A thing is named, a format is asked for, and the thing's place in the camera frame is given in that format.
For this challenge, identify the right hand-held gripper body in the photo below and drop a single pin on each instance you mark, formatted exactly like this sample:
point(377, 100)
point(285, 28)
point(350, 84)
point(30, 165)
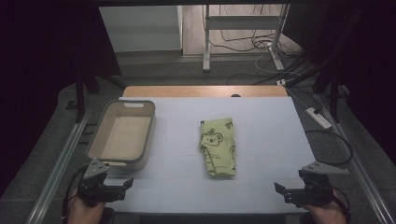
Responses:
point(314, 189)

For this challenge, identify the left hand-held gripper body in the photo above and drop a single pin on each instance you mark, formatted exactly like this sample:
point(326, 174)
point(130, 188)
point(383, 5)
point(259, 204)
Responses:
point(93, 186)

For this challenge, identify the beige storage basket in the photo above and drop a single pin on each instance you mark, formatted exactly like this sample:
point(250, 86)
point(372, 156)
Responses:
point(124, 137)

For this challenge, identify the green printed cloth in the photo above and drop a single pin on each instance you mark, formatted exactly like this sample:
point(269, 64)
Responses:
point(218, 146)

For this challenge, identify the person's right hand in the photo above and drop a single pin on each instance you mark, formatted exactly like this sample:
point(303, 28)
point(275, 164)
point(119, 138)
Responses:
point(327, 213)

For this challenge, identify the person's left hand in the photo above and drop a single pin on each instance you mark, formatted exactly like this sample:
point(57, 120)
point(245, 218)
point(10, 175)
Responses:
point(84, 213)

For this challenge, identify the white table mat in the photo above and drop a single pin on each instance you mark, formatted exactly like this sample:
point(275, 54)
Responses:
point(264, 140)

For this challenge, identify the white power strip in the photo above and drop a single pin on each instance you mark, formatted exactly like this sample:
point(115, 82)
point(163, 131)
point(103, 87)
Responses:
point(318, 118)

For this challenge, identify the black metal stand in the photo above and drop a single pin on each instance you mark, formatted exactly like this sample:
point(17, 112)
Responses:
point(333, 93)
point(82, 90)

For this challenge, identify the black table grommet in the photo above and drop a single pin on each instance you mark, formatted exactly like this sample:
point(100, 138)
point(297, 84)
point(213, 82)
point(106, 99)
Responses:
point(235, 95)

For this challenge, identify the white plug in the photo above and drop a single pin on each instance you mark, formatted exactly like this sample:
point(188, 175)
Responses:
point(281, 82)

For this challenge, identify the white panel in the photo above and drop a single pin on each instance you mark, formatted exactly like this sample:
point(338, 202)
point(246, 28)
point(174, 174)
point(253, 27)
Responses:
point(140, 28)

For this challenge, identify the aluminium rail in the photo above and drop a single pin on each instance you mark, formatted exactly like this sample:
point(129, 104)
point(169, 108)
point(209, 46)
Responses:
point(59, 168)
point(358, 161)

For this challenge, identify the white metal stand frame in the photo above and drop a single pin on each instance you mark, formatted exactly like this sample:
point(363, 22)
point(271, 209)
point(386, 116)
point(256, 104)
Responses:
point(243, 23)

